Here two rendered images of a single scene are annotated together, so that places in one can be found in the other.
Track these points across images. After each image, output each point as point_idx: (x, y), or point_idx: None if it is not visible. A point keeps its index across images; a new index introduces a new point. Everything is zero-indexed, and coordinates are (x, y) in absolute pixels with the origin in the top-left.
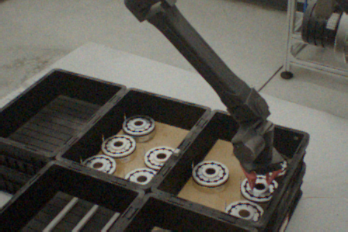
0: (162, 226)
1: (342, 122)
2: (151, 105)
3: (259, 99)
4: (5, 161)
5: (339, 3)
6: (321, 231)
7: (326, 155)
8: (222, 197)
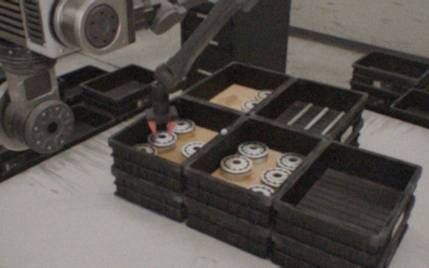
0: None
1: (12, 265)
2: (244, 199)
3: (162, 62)
4: (385, 182)
5: None
6: None
7: (64, 228)
8: None
